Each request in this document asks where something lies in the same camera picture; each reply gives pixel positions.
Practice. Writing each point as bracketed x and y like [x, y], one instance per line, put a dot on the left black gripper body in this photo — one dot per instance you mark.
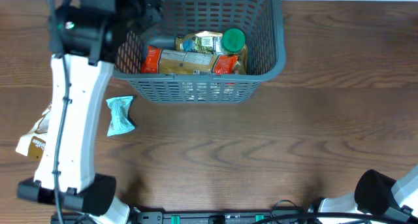
[140, 17]

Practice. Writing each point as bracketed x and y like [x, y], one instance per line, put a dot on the orange pasta packet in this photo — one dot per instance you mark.
[165, 61]

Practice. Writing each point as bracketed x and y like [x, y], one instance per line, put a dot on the gold foil food bag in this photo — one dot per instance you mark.
[208, 42]

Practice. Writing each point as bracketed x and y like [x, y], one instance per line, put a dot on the green lid jar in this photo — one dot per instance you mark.
[232, 41]

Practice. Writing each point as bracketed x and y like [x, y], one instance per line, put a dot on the teal snack wrapper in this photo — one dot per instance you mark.
[119, 110]

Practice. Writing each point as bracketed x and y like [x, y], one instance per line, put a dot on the grey plastic basket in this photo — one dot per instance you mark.
[260, 20]

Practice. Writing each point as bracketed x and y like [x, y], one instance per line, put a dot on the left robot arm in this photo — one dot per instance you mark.
[84, 42]

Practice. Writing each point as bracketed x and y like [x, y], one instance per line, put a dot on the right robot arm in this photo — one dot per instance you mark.
[377, 195]

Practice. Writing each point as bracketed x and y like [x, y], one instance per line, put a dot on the white brown snack pouch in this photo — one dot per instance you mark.
[33, 143]

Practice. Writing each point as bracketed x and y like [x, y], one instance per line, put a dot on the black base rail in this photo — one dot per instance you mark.
[200, 218]

